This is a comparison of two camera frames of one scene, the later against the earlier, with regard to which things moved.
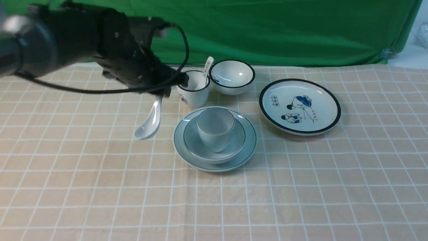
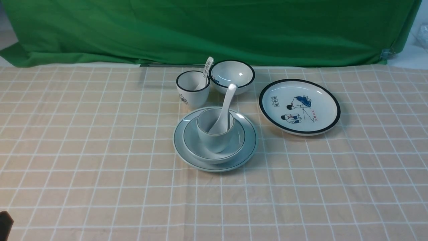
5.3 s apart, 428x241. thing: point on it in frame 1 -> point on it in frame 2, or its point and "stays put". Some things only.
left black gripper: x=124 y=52 -> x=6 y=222
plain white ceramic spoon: x=150 y=126 -> x=221 y=126
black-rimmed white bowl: x=231 y=77 stays put
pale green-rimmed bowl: x=195 y=146 stays put
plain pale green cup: x=216 y=126 stays put
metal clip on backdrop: x=388 y=54 stays put
